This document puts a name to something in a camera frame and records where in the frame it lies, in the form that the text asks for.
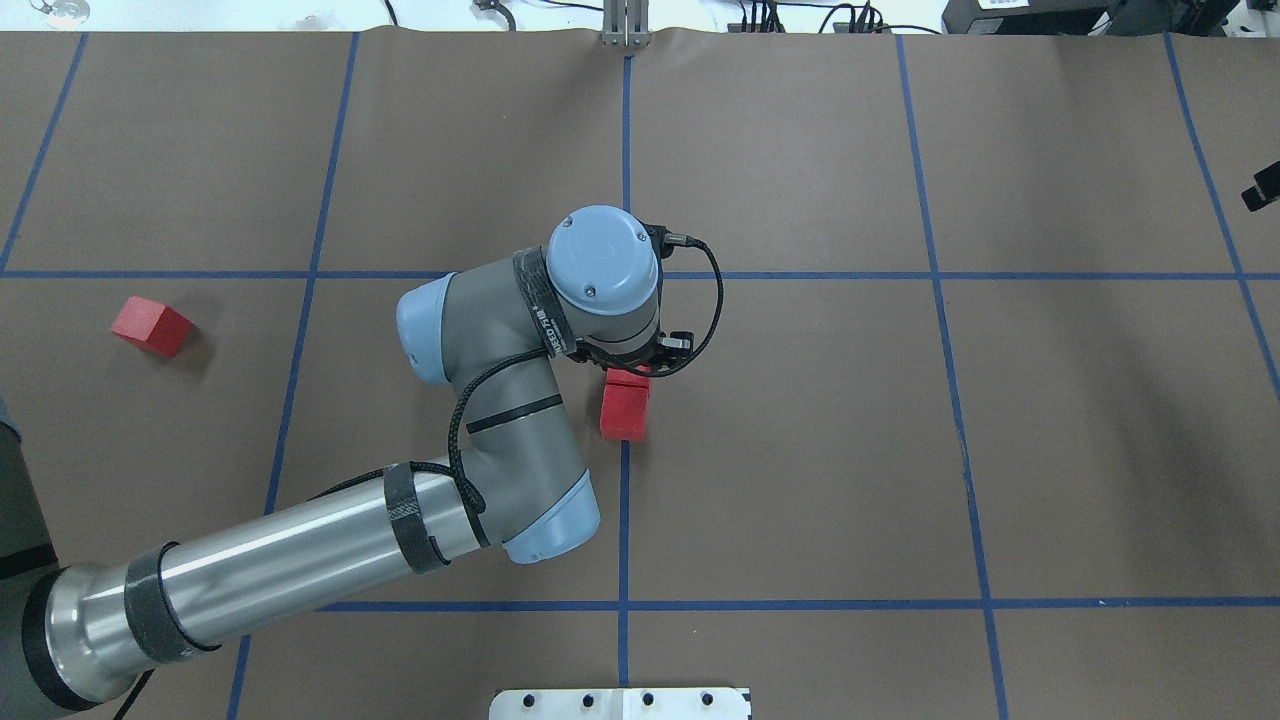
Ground aluminium frame post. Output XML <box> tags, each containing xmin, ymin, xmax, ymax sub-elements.
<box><xmin>599</xmin><ymin>0</ymin><xmax>652</xmax><ymax>49</ymax></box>

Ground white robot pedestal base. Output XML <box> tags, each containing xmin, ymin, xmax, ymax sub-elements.
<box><xmin>488</xmin><ymin>687</ymin><xmax>753</xmax><ymax>719</ymax></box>

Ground red block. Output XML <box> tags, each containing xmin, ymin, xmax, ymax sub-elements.
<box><xmin>110</xmin><ymin>295</ymin><xmax>195</xmax><ymax>359</ymax></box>
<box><xmin>605</xmin><ymin>368</ymin><xmax>652</xmax><ymax>391</ymax></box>

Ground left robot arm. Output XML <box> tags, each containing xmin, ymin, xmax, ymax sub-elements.
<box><xmin>3</xmin><ymin>205</ymin><xmax>707</xmax><ymax>719</ymax></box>

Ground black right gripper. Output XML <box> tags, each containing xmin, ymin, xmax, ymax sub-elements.
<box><xmin>1240</xmin><ymin>161</ymin><xmax>1280</xmax><ymax>213</ymax></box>

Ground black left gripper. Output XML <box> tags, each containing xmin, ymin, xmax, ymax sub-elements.
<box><xmin>570</xmin><ymin>334</ymin><xmax>671</xmax><ymax>374</ymax></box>

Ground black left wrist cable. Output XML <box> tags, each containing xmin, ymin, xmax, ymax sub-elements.
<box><xmin>110</xmin><ymin>225</ymin><xmax>724</xmax><ymax>720</ymax></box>

